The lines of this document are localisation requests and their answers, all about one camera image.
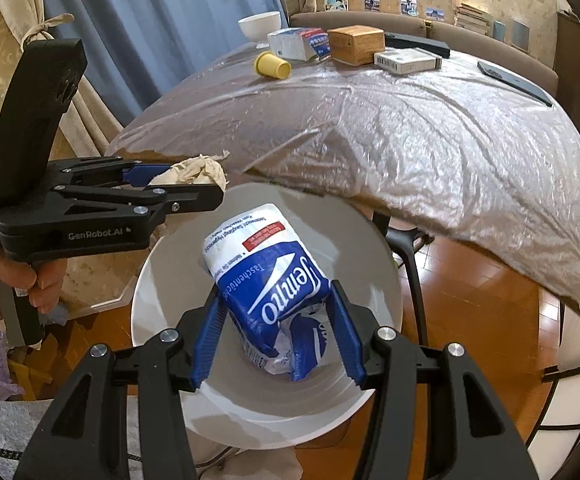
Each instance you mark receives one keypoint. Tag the blue smartphone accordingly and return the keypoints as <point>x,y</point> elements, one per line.
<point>514,82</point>

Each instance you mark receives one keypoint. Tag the beige tissue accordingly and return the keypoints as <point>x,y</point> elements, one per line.
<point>195,170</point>

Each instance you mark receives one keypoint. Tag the person's left hand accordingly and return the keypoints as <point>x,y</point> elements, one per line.
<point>45,285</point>

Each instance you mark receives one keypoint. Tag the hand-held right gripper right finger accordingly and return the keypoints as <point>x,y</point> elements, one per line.
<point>345,345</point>

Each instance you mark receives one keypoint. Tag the brown sofa back cushion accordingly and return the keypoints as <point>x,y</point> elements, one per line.
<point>315,21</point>
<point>474,47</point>

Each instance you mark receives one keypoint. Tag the dark wooden cabinet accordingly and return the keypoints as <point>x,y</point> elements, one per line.
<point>567,45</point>

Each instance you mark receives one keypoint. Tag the small teal box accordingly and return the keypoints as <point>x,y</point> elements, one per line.
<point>498,30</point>

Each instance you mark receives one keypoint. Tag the white panel room divider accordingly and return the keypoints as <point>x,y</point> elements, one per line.
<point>579,410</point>

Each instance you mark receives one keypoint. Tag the seated person photo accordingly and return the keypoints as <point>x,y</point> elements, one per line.
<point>409,5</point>

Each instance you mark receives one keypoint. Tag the stack of books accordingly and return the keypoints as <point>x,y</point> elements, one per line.
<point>472,17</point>

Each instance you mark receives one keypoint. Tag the brown sofa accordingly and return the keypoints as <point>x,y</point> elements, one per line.
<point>469,45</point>

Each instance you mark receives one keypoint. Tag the light blue framed photo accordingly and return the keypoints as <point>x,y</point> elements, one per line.
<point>336,4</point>

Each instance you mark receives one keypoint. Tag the brown cardboard box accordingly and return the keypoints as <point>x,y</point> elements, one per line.
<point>354,45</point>

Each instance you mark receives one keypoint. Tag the white blue red carton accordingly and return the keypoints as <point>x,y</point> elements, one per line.
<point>295,44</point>

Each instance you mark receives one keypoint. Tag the white footed bowl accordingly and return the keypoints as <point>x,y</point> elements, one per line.
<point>260,25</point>

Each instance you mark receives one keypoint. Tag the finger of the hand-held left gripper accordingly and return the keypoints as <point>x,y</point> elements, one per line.
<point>140,172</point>
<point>190,197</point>

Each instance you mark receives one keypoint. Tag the blue curtain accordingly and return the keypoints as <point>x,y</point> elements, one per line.
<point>170,20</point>

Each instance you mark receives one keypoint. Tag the white knit cloth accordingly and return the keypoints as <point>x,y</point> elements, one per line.
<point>5,425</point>

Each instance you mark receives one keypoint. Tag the yellow plastic cup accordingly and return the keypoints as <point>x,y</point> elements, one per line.
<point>270,65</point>

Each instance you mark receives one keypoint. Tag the building photo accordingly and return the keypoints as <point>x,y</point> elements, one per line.
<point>435,14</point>

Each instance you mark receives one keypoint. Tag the white medicine box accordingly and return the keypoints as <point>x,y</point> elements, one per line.
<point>404,60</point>

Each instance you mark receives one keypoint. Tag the clear plastic table cover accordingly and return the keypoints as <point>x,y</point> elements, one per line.
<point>419,160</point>

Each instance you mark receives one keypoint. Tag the white round bin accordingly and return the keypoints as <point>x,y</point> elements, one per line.
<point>170,270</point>

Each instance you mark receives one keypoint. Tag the dark cased phone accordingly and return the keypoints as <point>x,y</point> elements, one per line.
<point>429,45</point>

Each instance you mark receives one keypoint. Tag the standing person photo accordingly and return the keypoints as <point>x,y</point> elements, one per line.
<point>372,2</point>

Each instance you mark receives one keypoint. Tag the blue white tissue pack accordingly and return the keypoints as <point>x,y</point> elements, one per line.
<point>270,285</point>

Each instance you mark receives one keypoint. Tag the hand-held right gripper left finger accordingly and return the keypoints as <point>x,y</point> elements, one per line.
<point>205,345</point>

